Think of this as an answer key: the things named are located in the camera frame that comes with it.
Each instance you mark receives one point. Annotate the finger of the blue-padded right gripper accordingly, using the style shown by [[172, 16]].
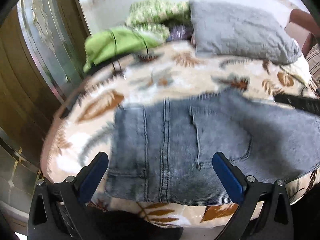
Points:
[[299, 102]]

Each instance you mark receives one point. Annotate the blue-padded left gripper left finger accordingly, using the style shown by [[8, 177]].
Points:
[[88, 179]]

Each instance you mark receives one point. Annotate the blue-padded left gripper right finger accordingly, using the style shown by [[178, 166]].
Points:
[[230, 176]]

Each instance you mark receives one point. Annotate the grey washed denim pants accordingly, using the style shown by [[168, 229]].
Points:
[[163, 153]]

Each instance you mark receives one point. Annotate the striped brown cushion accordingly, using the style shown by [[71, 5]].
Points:
[[313, 59]]

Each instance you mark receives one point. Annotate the leaf-patterned beige bed blanket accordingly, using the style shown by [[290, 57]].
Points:
[[174, 72]]

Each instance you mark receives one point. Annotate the grey quilted pillow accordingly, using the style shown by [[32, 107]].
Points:
[[222, 28]]

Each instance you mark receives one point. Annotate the wooden door with glass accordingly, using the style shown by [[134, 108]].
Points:
[[42, 55]]

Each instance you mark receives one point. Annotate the purple patterned cloth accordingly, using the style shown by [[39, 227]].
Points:
[[180, 32]]

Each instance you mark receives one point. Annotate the green patterned quilt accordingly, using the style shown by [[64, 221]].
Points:
[[147, 26]]

